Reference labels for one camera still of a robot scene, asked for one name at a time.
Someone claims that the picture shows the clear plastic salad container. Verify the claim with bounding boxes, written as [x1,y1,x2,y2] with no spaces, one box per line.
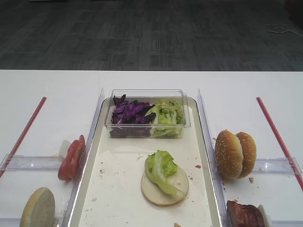
[104,89,191,138]

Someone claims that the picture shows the clear bun top holder rail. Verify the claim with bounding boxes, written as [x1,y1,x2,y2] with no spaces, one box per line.
[252,157,302,175]

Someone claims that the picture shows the left red strip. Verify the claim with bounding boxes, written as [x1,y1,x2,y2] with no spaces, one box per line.
[0,96,47,177]

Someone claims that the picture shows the clear tomato holder rail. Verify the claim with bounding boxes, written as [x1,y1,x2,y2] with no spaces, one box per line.
[0,154,62,171]

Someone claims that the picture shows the front sesame bun top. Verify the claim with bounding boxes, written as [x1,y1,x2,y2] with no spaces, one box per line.
[215,130,243,179]

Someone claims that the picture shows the green lettuce leaf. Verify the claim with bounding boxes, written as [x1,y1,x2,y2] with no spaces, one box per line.
[144,150,185,197]

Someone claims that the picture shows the right red strip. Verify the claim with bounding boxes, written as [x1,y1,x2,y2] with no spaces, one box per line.
[256,97,303,189]

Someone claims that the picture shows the clear acrylic divider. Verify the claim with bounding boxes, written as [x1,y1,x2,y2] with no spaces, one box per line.
[197,90,231,227]
[57,89,105,227]

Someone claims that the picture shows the sesame bun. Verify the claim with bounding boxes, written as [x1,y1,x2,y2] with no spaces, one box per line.
[236,132,257,178]
[215,130,243,179]

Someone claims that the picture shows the green lettuce pile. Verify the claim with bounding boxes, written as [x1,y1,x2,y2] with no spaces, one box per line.
[145,99,185,138]

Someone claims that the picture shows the left clear acrylic divider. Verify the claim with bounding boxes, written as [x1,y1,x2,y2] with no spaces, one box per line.
[57,89,105,227]

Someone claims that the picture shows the white cable on floor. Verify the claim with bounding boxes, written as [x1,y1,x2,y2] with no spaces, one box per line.
[264,23,303,39]

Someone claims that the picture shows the bun base on tray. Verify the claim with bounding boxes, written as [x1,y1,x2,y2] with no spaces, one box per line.
[141,167,189,206]

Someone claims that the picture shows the white patty pusher block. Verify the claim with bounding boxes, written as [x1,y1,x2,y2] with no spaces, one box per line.
[258,204,273,227]

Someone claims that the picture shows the red strip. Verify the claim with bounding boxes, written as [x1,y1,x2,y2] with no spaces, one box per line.
[256,97,303,189]
[0,96,47,177]

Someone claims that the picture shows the rear sesame bun top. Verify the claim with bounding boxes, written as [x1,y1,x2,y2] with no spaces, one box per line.
[236,132,257,178]

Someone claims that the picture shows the rear tomato slice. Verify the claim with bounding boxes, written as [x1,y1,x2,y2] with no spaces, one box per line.
[74,135,85,169]

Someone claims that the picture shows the stack of meat patties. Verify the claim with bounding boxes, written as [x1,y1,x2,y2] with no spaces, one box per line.
[227,201,265,227]

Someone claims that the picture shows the purple cabbage pieces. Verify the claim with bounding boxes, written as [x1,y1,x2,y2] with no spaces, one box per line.
[110,95,156,138]

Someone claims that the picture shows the right clear acrylic divider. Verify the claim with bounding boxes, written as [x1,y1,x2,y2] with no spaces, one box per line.
[197,90,231,227]

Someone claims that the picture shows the tomato slice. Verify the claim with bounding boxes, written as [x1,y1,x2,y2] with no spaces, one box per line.
[74,135,85,169]
[58,140,82,181]

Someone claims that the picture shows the front tomato slice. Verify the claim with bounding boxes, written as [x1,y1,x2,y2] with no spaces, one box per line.
[58,140,82,181]

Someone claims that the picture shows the clear bun base holder rail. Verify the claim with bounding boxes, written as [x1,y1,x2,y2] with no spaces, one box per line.
[0,215,64,227]

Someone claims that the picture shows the white tomato pusher block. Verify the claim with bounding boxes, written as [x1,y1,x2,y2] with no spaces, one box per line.
[51,140,71,160]

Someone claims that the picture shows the upright bun base left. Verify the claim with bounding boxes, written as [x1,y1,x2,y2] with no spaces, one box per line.
[19,187,55,227]

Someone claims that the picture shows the clear patty holder rail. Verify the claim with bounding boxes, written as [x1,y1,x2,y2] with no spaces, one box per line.
[267,215,303,227]

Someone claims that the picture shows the metal serving tray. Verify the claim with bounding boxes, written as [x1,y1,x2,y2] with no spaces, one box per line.
[69,98,221,227]

